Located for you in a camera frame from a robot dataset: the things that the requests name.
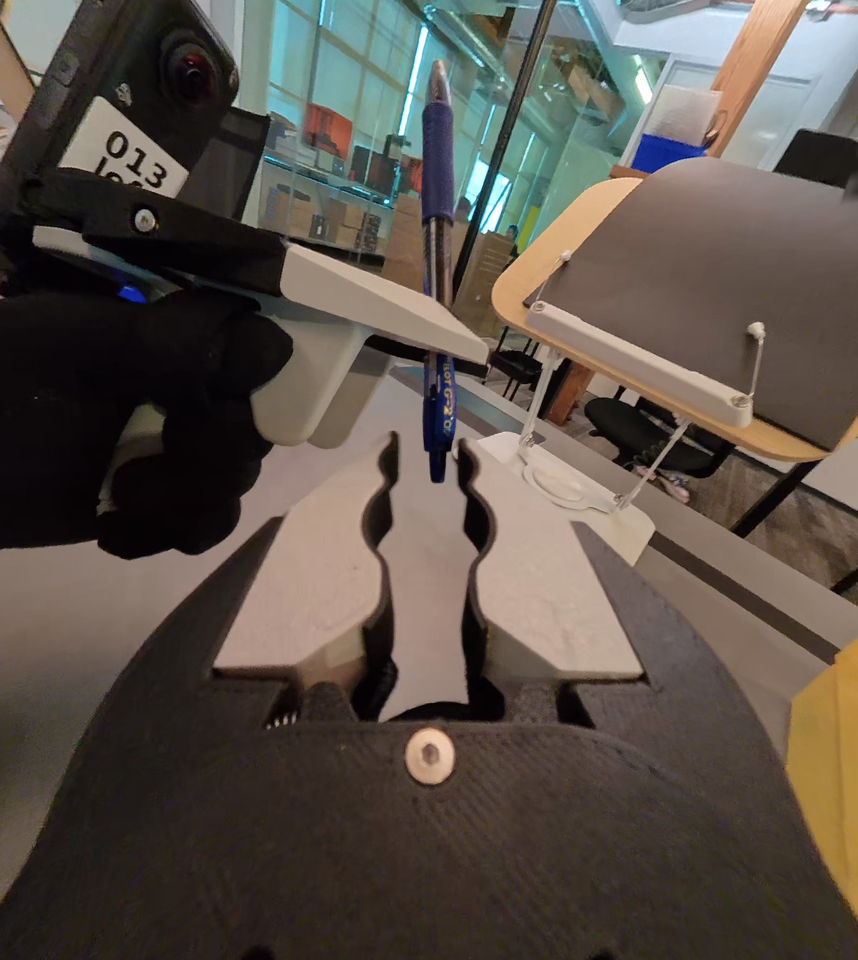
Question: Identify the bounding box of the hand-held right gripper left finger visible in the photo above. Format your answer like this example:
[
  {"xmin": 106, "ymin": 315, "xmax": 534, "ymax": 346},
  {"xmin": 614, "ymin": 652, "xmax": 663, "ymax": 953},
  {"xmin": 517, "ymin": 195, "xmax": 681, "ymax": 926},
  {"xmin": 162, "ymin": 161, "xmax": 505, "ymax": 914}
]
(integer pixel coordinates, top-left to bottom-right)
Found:
[{"xmin": 215, "ymin": 435, "xmax": 401, "ymax": 694}]

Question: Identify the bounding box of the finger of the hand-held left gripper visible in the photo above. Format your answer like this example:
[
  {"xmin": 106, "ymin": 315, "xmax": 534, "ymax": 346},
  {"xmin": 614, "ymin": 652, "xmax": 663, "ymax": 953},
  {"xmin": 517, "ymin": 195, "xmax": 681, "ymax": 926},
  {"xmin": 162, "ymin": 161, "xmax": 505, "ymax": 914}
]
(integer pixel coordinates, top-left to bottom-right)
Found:
[{"xmin": 279, "ymin": 243, "xmax": 490, "ymax": 369}]

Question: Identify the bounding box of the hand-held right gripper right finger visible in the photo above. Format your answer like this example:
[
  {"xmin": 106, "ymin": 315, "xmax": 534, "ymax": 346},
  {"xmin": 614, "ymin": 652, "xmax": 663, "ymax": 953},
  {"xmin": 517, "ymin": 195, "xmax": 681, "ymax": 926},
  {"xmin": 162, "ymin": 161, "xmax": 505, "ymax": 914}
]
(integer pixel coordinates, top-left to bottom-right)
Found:
[{"xmin": 456, "ymin": 438, "xmax": 646, "ymax": 696}]

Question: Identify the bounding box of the blue pen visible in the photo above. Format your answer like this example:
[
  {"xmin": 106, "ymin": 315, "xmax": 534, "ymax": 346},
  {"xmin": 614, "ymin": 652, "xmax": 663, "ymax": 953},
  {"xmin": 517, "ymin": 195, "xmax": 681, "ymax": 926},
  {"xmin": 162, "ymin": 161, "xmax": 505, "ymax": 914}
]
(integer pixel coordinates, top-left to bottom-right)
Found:
[{"xmin": 417, "ymin": 60, "xmax": 461, "ymax": 486}]

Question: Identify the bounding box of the yellow plastic bin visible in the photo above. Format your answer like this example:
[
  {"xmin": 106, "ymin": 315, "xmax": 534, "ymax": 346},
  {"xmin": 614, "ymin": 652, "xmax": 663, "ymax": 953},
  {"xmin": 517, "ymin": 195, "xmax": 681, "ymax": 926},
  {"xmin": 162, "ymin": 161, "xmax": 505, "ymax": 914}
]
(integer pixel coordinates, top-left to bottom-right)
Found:
[{"xmin": 785, "ymin": 603, "xmax": 858, "ymax": 960}]

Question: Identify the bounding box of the person's left hand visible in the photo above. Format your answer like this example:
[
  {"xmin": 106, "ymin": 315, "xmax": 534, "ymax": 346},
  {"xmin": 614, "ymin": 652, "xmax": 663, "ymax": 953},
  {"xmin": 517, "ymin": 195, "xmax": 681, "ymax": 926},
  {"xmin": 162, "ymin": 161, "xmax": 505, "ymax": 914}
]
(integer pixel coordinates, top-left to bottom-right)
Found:
[{"xmin": 0, "ymin": 285, "xmax": 298, "ymax": 565}]

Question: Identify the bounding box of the black mesh office chair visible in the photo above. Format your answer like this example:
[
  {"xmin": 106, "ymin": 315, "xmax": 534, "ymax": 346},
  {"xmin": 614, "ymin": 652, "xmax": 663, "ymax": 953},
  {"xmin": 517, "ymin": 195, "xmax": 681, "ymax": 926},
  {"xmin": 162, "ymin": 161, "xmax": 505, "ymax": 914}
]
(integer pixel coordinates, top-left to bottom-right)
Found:
[{"xmin": 584, "ymin": 393, "xmax": 703, "ymax": 478}]

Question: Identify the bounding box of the orange 3D printer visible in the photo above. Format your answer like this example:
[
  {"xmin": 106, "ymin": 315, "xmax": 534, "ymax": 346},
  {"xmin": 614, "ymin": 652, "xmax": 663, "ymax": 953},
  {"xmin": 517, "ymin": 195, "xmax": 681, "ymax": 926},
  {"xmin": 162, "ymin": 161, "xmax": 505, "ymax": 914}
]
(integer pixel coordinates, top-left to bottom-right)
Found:
[{"xmin": 306, "ymin": 102, "xmax": 352, "ymax": 148}]

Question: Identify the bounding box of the black round-top pole stand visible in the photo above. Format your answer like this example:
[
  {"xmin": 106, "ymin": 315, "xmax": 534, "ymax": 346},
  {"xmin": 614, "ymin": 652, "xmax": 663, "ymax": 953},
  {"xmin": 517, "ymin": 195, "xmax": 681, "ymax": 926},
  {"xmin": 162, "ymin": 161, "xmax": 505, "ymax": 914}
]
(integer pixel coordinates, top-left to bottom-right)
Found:
[{"xmin": 449, "ymin": 0, "xmax": 560, "ymax": 304}]

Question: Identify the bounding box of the small blue bin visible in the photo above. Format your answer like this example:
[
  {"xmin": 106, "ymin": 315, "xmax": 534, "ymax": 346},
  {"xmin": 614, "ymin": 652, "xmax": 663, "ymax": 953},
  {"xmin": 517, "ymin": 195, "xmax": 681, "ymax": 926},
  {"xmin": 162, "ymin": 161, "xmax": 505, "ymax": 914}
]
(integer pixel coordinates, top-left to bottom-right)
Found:
[{"xmin": 632, "ymin": 131, "xmax": 718, "ymax": 175}]

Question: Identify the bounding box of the wooden board with black mat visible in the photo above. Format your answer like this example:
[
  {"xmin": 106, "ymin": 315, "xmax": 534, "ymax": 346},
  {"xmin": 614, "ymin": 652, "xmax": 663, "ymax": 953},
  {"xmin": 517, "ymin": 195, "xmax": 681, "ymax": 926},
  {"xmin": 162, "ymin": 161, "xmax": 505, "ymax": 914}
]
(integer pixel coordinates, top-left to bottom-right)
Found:
[{"xmin": 491, "ymin": 156, "xmax": 858, "ymax": 463}]

